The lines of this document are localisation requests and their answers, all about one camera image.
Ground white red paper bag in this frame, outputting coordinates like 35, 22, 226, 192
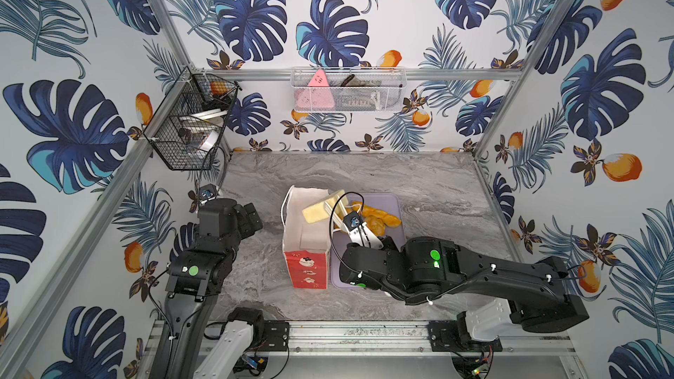
281, 185, 331, 290

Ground braided golden bread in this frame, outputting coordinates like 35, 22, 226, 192
365, 216, 386, 237

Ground twisted long golden bread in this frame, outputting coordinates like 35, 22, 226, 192
351, 201, 402, 228

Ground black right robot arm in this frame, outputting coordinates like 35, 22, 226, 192
338, 237, 589, 352

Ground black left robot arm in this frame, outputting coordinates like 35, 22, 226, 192
149, 198, 263, 378

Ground metal items in black basket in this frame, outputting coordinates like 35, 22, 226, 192
177, 109, 227, 154

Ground pink triangular item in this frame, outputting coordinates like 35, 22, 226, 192
295, 69, 335, 112

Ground purple cutting board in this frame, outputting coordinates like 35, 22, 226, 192
330, 193, 407, 290

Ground dark items in mesh basket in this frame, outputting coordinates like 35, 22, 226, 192
335, 75, 383, 111

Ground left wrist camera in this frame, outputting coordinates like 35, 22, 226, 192
198, 184, 219, 204

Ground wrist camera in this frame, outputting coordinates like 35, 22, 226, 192
198, 184, 219, 204
342, 211, 363, 233

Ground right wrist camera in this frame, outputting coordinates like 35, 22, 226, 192
342, 211, 363, 233

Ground black wire basket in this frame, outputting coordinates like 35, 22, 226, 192
143, 68, 242, 172

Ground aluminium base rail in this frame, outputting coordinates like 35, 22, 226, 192
141, 318, 577, 357

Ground white mesh wall basket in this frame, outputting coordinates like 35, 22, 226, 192
290, 68, 407, 113

